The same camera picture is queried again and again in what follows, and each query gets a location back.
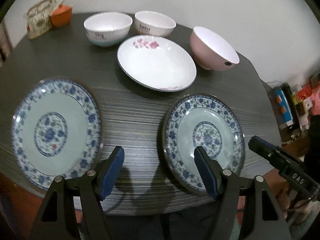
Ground red pink bags clutter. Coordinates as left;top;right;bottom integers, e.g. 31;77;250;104
292;74;319;115

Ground right hand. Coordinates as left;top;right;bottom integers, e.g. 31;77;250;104
264;168;312;224

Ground pink bowl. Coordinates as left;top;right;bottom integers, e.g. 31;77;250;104
190;26;240;72

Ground white bowl Dog blue base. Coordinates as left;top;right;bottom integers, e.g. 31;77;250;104
84;12;133;47

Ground blue floral plate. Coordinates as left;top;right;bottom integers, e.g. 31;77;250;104
11;79;101;190
162;94;245;195

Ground white plate pink flowers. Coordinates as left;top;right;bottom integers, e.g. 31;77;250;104
117;35;197;92

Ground orange lidded cup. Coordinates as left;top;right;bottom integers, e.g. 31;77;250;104
50;3;73;28

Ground white bowl Rabbit pink base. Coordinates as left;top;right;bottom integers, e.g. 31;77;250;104
135;10;176;37

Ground blue box on floor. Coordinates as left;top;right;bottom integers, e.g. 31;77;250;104
274;87;294;129

